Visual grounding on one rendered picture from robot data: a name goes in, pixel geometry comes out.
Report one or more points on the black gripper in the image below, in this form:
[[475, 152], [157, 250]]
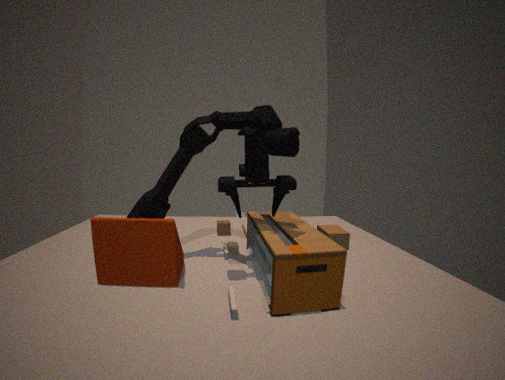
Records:
[[257, 172]]

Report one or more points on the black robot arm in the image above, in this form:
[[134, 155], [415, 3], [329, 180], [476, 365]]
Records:
[[263, 135]]

